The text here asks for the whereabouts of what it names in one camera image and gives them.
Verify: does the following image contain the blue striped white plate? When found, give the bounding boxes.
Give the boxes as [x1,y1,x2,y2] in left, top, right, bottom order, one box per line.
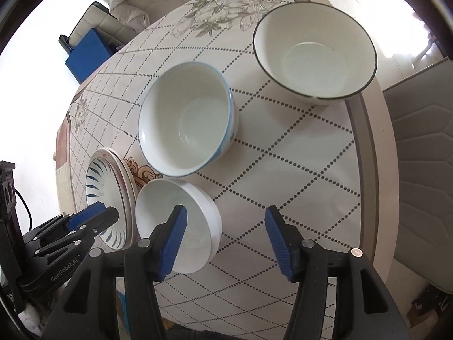
[85,153,133,250]

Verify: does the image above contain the white plate pink roses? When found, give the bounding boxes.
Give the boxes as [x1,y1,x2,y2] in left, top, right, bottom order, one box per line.
[91,146,138,249]

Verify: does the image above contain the plain white small bowl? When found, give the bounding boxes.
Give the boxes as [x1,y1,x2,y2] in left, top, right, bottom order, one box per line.
[135,179,222,278]

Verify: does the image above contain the white bowl blue pattern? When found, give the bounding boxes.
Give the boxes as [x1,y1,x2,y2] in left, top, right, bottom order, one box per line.
[138,61,239,177]

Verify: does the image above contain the white bowl black rim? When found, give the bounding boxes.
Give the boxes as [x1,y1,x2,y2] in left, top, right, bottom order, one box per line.
[253,2,378,105]

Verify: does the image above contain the blue folded mat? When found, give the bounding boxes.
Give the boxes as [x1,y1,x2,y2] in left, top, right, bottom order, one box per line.
[65,28,114,84]

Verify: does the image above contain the patterned floral tablecloth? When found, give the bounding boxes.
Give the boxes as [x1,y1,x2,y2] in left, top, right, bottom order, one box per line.
[56,0,398,339]

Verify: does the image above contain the cream side chair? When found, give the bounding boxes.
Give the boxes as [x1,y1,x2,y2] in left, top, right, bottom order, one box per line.
[58,2,123,54]

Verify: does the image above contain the beige upholstered chair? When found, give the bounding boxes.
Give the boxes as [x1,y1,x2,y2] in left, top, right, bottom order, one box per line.
[384,58,452,293]

